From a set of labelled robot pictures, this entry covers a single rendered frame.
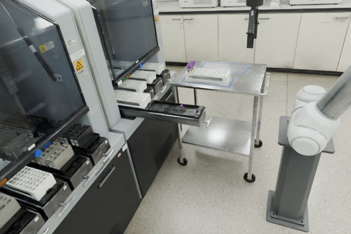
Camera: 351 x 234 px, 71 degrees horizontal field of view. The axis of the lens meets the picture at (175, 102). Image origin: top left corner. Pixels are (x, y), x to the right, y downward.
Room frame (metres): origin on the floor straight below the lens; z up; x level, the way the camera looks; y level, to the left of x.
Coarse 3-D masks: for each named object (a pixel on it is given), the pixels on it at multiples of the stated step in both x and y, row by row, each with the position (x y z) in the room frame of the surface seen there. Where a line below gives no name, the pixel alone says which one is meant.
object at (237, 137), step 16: (208, 64) 1.79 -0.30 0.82; (224, 64) 1.75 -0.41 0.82; (240, 64) 1.72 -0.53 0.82; (256, 64) 1.68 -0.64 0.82; (176, 80) 1.57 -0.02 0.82; (240, 80) 1.46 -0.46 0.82; (256, 80) 1.43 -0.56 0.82; (176, 96) 1.54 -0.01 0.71; (256, 96) 1.27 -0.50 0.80; (256, 112) 1.27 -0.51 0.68; (192, 128) 1.69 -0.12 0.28; (208, 128) 1.66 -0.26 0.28; (224, 128) 1.63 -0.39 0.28; (240, 128) 1.61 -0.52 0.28; (256, 128) 1.58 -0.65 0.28; (192, 144) 1.50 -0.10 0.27; (208, 144) 1.46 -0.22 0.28; (224, 144) 1.44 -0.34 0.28; (240, 144) 1.42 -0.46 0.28; (256, 144) 1.65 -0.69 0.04
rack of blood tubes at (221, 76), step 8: (192, 72) 1.55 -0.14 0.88; (200, 72) 1.53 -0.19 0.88; (208, 72) 1.52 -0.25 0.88; (216, 72) 1.50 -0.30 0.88; (224, 72) 1.50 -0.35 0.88; (192, 80) 1.52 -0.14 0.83; (200, 80) 1.50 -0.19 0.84; (208, 80) 1.47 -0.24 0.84; (216, 80) 1.49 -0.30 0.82; (224, 80) 1.42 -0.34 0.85
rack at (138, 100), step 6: (114, 90) 1.45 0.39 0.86; (120, 90) 1.44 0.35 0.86; (120, 96) 1.37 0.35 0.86; (126, 96) 1.35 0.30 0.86; (132, 96) 1.34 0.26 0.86; (138, 96) 1.33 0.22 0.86; (144, 96) 1.33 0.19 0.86; (120, 102) 1.37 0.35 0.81; (126, 102) 1.37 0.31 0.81; (132, 102) 1.36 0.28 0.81; (138, 102) 1.27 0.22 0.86; (144, 102) 1.27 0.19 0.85; (144, 108) 1.26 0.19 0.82
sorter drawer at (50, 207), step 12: (60, 180) 0.77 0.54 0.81; (0, 192) 0.74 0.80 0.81; (12, 192) 0.72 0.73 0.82; (48, 192) 0.70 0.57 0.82; (60, 192) 0.71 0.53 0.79; (24, 204) 0.68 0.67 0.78; (36, 204) 0.66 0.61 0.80; (48, 204) 0.65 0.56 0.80; (60, 204) 0.68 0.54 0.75; (48, 216) 0.63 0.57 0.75; (60, 216) 0.63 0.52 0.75
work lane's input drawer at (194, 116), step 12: (120, 108) 1.31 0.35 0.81; (132, 108) 1.28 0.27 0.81; (156, 108) 1.26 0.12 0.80; (168, 108) 1.25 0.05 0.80; (180, 108) 1.23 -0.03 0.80; (192, 108) 1.22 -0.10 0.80; (204, 108) 1.20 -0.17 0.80; (168, 120) 1.17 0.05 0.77; (180, 120) 1.14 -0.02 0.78; (192, 120) 1.11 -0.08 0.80; (204, 120) 1.15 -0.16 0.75
